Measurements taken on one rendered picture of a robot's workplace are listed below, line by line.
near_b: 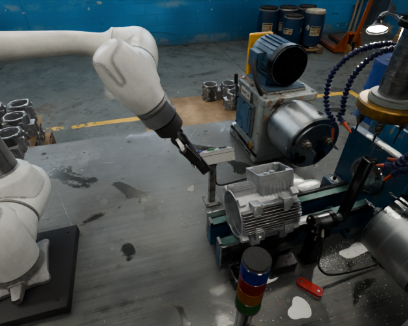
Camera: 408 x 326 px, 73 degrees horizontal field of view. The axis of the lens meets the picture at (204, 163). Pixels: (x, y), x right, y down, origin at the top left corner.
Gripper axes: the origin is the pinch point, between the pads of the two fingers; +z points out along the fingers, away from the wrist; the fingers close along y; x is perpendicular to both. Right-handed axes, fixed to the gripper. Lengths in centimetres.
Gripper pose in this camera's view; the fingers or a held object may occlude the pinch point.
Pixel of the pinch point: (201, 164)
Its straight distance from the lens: 84.1
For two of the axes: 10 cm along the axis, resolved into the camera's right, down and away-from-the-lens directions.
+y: -2.9, -6.1, 7.4
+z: 4.7, 5.8, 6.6
